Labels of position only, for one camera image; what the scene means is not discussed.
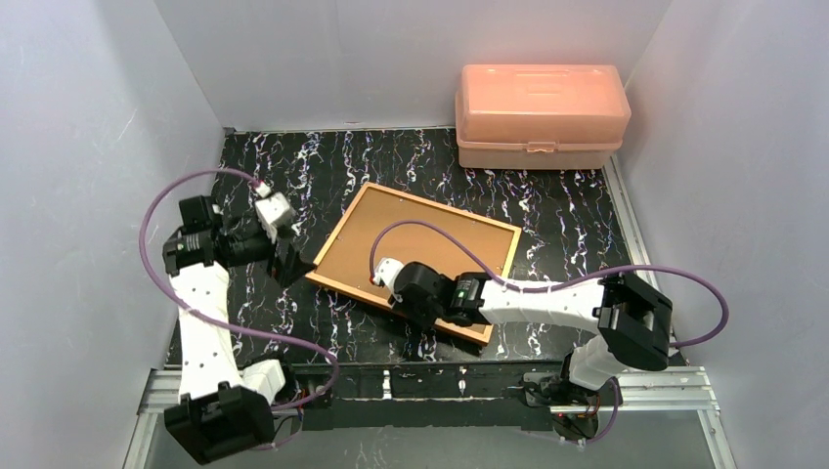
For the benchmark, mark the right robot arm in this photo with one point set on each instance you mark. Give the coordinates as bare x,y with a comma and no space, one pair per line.
628,318

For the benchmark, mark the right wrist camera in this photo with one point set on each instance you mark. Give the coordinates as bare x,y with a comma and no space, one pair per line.
385,273

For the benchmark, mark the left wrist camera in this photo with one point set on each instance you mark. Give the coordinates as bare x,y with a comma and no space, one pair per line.
275,215

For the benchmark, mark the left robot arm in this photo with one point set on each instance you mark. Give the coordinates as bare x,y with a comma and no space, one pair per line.
223,409

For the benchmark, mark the aluminium rail base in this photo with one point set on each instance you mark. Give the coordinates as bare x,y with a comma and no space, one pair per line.
677,388

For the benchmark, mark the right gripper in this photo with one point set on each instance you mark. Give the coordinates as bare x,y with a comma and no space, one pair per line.
402,297

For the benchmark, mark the brown backing board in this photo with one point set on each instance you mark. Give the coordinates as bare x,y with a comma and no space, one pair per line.
414,239

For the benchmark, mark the wooden picture frame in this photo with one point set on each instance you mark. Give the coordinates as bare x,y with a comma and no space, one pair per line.
324,275

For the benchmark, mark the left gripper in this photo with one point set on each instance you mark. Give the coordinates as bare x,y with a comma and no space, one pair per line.
284,260

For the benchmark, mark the pink plastic storage box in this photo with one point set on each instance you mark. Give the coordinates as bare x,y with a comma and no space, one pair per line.
540,116

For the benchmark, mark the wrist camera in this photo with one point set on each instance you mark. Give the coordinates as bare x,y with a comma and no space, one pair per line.
275,215
385,273

